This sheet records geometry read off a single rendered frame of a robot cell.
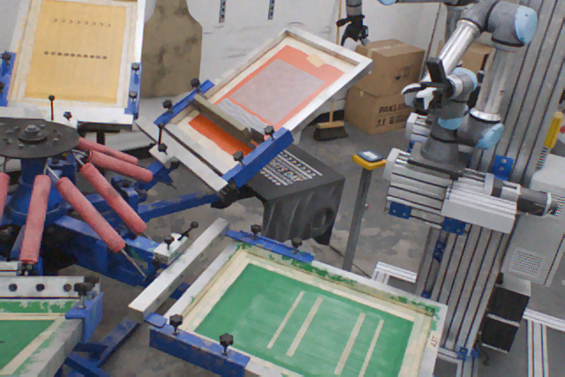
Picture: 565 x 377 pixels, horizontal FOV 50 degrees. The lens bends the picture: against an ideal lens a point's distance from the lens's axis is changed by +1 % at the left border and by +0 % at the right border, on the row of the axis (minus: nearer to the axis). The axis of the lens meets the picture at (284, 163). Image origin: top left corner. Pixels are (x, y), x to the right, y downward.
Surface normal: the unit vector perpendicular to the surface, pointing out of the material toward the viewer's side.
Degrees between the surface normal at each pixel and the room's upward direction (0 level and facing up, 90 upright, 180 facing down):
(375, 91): 90
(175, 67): 91
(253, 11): 90
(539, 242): 90
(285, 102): 32
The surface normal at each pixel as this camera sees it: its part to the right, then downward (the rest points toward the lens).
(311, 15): 0.61, 0.42
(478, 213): -0.35, 0.38
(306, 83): -0.30, -0.65
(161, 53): 0.85, 0.29
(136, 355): 0.13, -0.89
